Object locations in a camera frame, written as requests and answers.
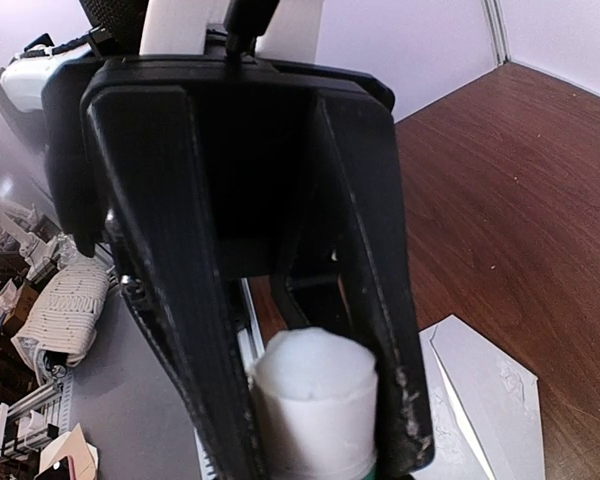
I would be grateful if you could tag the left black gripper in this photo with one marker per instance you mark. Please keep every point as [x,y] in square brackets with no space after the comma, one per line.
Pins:
[131,143]

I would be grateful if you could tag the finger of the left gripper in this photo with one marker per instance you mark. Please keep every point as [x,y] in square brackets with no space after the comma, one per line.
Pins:
[363,168]

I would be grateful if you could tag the white green glue stick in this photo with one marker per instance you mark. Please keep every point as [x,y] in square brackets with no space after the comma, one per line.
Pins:
[315,395]

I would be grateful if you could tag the grey envelope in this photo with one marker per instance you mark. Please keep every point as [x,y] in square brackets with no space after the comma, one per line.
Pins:
[485,407]

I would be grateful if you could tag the left aluminium frame post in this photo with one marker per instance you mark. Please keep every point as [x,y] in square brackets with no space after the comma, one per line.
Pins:
[495,21]

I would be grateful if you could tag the front aluminium rail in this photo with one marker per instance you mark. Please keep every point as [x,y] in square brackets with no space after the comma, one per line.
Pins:
[227,423]

